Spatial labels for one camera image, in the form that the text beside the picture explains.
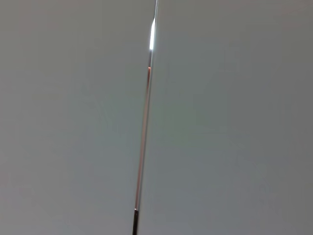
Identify wall panel joint strip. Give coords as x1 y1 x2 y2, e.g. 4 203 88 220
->
132 0 159 235

